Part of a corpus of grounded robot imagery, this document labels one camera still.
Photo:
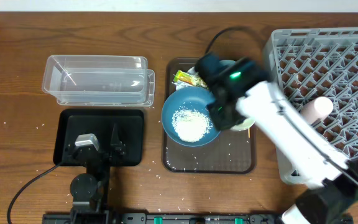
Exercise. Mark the white rice pile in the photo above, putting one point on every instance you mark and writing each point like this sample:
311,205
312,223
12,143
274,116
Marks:
190,124

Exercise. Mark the grey dishwasher rack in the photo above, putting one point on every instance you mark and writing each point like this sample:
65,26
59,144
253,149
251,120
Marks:
309,63

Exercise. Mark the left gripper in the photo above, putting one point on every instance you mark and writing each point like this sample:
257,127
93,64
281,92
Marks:
120,147

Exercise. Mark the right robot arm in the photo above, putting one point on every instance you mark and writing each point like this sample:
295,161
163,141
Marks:
330,176

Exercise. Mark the small white cup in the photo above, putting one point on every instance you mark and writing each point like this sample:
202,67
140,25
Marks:
243,124

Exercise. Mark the brown serving tray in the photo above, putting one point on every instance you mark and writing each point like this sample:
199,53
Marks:
231,152

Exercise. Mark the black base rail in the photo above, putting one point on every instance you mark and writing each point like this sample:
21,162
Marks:
141,218

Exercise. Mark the black plastic tray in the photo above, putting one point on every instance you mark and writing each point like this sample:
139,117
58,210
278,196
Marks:
75,122

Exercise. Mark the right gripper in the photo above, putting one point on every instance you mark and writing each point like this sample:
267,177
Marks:
222,121

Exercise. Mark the light blue bowl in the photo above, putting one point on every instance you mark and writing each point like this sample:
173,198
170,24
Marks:
227,63

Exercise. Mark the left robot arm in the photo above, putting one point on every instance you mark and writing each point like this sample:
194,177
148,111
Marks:
89,189

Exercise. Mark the clear plastic bin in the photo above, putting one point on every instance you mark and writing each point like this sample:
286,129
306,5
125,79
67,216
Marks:
99,80

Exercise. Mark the green yellow snack wrapper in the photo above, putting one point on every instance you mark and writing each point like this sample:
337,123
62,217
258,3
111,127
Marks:
182,79

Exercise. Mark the dark blue plate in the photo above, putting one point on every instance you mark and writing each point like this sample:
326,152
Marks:
191,98

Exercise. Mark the crumpled white tissue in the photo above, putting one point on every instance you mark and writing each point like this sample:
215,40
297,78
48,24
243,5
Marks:
190,71

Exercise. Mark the pink plastic cup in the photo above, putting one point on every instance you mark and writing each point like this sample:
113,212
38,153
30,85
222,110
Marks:
317,110

